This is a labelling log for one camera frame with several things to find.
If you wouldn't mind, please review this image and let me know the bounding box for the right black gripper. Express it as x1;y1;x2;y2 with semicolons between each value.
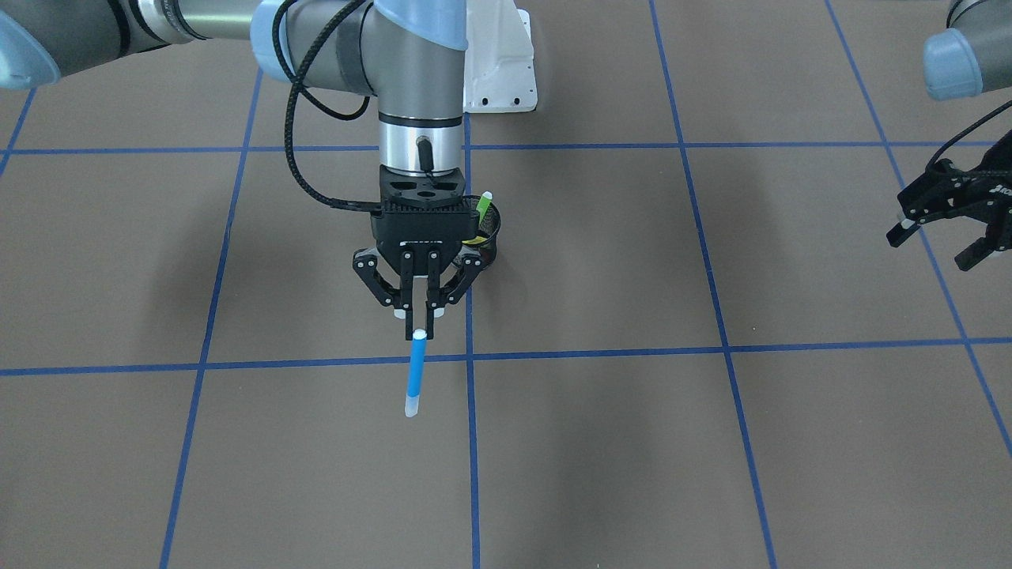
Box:
352;165;485;340

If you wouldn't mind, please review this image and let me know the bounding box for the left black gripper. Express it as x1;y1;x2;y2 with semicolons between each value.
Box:
886;150;1011;273

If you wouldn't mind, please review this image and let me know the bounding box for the blue highlighter pen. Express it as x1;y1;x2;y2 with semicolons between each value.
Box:
404;329;428;418

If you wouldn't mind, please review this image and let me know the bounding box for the green highlighter pen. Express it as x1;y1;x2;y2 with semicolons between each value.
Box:
476;191;494;219

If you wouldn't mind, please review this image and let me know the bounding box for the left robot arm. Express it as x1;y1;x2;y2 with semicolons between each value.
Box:
886;1;1011;273

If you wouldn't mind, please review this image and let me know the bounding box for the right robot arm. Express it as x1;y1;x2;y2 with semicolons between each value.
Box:
1;1;485;340

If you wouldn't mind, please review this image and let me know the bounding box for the black mesh pen cup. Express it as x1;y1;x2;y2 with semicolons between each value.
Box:
462;197;502;269

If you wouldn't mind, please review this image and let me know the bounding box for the brown table mat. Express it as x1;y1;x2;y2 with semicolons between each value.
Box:
1;1;1011;568

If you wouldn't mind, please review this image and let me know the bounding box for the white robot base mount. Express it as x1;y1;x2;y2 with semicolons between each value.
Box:
463;1;538;113

